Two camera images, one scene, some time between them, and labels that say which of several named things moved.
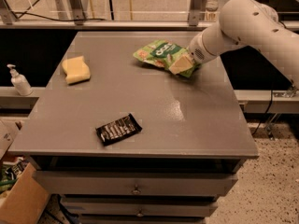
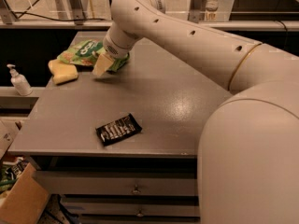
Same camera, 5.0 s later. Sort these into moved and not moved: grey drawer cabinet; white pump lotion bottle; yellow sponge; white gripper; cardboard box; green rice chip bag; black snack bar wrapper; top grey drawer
Moved: green rice chip bag; white gripper; yellow sponge
Not moved: top grey drawer; white pump lotion bottle; black snack bar wrapper; grey drawer cabinet; cardboard box
